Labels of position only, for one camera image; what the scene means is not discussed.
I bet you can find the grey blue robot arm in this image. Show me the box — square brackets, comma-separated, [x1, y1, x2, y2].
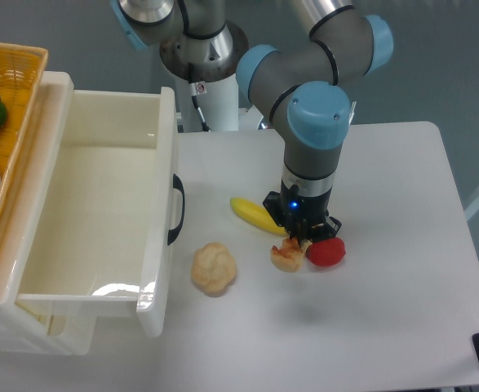
[111, 1, 393, 243]

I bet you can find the white drawer cabinet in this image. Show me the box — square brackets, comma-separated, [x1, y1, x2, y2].
[0, 72, 95, 355]

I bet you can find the square toasted bread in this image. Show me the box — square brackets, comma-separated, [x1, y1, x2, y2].
[270, 238, 311, 273]

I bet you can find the yellow banana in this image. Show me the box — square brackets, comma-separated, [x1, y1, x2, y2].
[229, 197, 286, 237]

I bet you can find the black cable on pedestal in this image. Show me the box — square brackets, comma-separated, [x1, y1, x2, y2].
[186, 63, 211, 132]

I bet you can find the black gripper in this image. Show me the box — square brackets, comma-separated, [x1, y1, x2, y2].
[263, 183, 342, 247]

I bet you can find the white open upper drawer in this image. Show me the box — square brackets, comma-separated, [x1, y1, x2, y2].
[18, 87, 177, 337]

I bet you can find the round bread roll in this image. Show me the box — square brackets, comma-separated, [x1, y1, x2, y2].
[191, 242, 237, 296]

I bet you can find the yellow woven basket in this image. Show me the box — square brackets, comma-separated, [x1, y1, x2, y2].
[0, 42, 48, 216]

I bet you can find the black drawer handle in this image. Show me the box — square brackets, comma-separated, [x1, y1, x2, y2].
[167, 174, 186, 246]

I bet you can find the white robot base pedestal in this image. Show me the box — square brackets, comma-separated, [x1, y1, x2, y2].
[159, 20, 251, 132]

